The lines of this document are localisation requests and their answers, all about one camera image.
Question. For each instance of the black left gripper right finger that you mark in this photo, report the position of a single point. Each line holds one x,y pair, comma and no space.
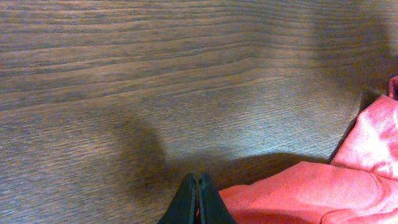
212,209

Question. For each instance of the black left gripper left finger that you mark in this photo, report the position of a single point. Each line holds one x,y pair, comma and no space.
182,209

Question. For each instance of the orange t-shirt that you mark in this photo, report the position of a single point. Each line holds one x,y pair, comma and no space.
358,186

